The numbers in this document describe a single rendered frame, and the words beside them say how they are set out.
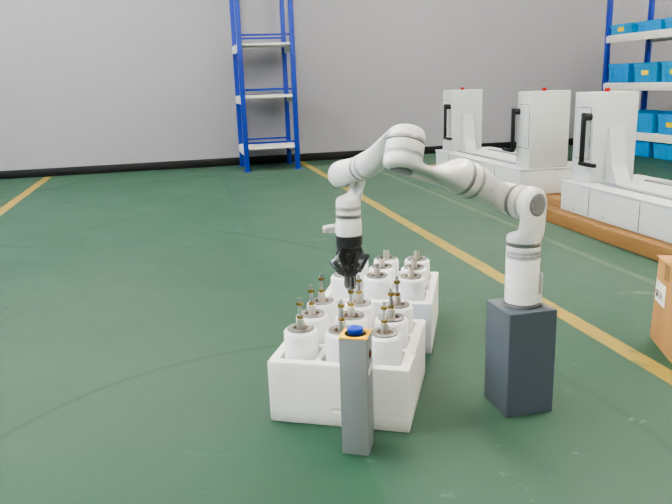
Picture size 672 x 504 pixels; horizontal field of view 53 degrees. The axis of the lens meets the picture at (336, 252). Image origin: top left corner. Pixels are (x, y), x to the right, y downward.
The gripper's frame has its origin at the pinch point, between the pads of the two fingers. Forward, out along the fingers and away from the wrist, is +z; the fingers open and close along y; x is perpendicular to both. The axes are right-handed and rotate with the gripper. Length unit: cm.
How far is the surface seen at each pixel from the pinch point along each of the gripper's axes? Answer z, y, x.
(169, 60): -87, 183, 581
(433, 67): -72, 471, 467
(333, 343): 12.3, -13.2, -9.7
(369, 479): 36, -23, -37
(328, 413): 31.6, -16.3, -10.7
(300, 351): 15.2, -19.4, -2.7
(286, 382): 23.3, -24.0, -2.1
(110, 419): 35, -63, 31
